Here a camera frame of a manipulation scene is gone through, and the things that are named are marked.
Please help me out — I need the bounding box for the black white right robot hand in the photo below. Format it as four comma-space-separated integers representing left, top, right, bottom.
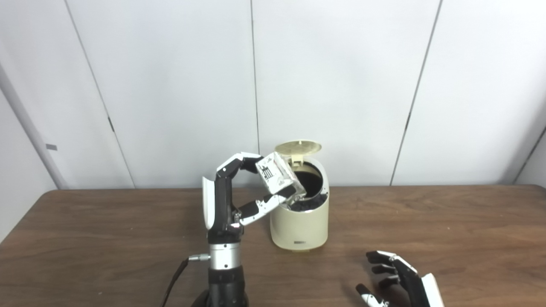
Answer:
356, 250, 445, 307

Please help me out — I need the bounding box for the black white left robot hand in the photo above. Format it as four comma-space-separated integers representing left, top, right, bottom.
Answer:
202, 152, 299, 244

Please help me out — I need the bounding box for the white green milk carton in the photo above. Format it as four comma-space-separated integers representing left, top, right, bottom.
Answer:
255, 151, 307, 201

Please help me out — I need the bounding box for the cream round bin lid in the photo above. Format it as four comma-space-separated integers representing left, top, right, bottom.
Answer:
275, 139, 322, 166

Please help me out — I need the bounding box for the cream-colored bin body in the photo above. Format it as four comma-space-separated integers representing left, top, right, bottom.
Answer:
270, 156, 330, 253

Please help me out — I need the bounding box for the black bin liner bag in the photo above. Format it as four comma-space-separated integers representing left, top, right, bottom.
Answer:
286, 164, 328, 211

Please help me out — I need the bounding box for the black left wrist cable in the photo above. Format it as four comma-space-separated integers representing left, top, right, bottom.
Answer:
160, 253, 212, 307

